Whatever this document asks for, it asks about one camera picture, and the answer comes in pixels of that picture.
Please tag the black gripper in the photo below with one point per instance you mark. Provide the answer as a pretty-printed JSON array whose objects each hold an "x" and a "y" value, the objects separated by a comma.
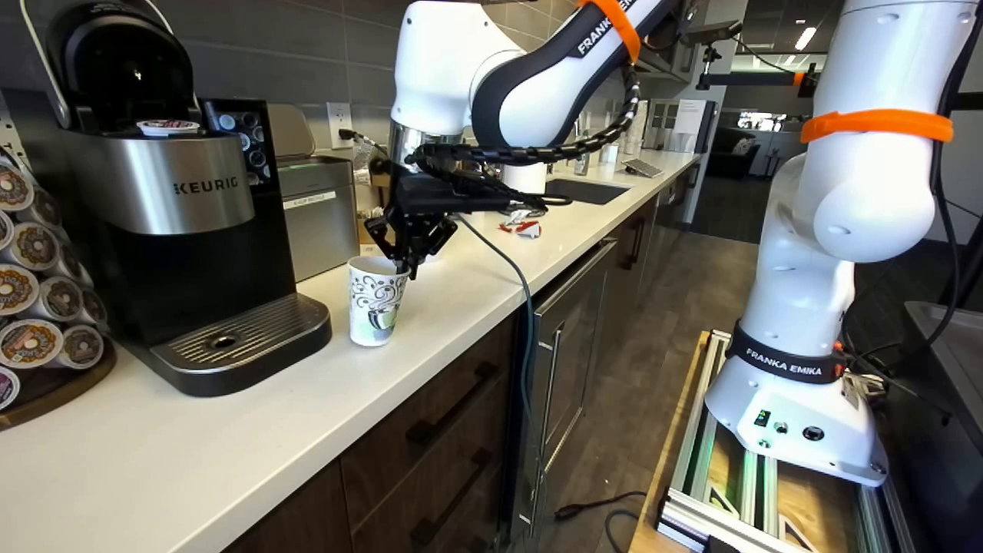
[{"x": 422, "y": 197}]

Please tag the patterned paper cup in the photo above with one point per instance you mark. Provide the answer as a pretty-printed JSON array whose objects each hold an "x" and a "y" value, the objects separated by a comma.
[{"x": 377, "y": 305}]

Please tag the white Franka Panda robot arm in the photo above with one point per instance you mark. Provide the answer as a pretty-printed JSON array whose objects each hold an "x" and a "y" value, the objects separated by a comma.
[{"x": 871, "y": 204}]

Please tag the stainless steel box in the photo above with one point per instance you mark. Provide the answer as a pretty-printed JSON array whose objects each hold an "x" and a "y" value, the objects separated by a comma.
[{"x": 318, "y": 219}]

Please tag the white paper towel roll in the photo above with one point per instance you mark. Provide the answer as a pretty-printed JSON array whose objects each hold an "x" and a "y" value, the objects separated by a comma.
[{"x": 523, "y": 180}]

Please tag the dark wood counter cabinet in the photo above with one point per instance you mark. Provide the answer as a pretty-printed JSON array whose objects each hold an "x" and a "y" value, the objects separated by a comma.
[{"x": 439, "y": 442}]

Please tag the black Keurig coffee machine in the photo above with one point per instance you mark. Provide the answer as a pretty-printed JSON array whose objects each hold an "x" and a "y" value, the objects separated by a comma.
[{"x": 186, "y": 257}]

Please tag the white coffee pod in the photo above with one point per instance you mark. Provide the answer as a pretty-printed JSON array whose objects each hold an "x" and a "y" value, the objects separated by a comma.
[{"x": 171, "y": 128}]

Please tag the coffee pod carousel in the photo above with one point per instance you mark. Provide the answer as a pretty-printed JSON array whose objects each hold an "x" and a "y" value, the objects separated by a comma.
[{"x": 42, "y": 393}]

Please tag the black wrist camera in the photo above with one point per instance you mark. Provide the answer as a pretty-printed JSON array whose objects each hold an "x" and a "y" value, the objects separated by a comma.
[{"x": 465, "y": 173}]

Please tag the aluminium frame robot cart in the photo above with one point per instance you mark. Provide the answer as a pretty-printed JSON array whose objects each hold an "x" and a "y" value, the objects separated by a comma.
[{"x": 717, "y": 501}]

